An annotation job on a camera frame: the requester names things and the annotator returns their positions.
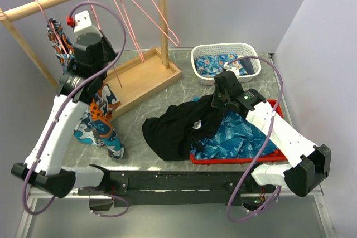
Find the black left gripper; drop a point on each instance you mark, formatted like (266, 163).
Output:
(112, 53)

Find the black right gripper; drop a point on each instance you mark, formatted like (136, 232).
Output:
(215, 102)

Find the black shorts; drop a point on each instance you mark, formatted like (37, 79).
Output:
(172, 135)

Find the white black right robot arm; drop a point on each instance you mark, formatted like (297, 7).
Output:
(308, 164)

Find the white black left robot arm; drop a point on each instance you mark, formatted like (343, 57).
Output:
(43, 167)

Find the blue floral shorts in basket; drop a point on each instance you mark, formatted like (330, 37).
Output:
(210, 65)

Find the blue leaf-print shorts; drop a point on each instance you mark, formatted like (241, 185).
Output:
(237, 137)

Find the orange blue patterned shorts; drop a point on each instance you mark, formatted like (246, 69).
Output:
(94, 127)

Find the pink hanger holding shorts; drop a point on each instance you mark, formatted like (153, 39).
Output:
(57, 34)

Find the dark denim cloth in basket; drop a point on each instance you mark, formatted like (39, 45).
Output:
(247, 64)

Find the wooden clothes rack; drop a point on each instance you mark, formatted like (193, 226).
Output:
(134, 81)

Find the white plastic basket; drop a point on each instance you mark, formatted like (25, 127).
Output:
(243, 50)

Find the red plastic tray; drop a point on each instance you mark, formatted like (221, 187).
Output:
(240, 160)

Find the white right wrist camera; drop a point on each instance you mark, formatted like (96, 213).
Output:
(232, 68)

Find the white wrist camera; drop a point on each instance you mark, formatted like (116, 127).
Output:
(84, 24)
(232, 68)

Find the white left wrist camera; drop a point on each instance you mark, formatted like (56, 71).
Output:
(84, 24)

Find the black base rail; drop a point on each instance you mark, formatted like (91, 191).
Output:
(168, 188)

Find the aluminium frame rail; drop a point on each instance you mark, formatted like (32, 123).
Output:
(250, 196)

